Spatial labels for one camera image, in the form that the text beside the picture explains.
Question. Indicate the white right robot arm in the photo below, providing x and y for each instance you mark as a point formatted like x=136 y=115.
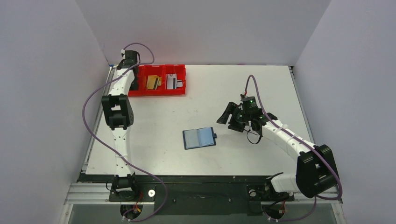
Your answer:
x=316 y=170

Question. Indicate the aluminium frame rail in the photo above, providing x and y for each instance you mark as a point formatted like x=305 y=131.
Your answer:
x=97 y=193

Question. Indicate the red three-compartment bin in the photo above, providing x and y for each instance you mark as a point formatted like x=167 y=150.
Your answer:
x=159 y=70

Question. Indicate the silver cards in bin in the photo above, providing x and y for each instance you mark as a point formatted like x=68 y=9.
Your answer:
x=172 y=82

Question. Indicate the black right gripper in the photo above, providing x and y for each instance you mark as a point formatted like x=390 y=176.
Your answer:
x=234 y=116

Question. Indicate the gold cards in bin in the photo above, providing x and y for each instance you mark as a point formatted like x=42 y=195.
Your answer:
x=153 y=81

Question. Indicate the navy blue card holder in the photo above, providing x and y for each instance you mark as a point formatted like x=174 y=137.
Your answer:
x=198 y=138

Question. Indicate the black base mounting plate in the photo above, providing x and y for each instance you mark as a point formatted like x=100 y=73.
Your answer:
x=195 y=195

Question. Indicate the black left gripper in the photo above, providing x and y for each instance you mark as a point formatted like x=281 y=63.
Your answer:
x=136 y=80

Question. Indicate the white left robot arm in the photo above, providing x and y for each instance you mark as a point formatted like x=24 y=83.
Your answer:
x=119 y=117

